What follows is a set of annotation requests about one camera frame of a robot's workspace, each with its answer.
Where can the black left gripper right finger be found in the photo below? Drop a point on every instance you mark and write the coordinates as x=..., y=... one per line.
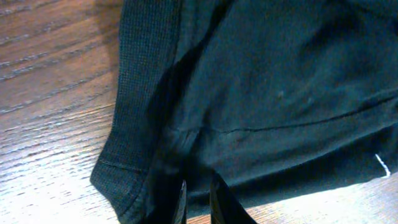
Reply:
x=225, y=208

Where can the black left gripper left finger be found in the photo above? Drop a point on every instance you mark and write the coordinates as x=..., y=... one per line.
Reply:
x=172, y=207

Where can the dark green t-shirt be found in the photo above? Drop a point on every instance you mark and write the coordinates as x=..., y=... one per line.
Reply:
x=280, y=98

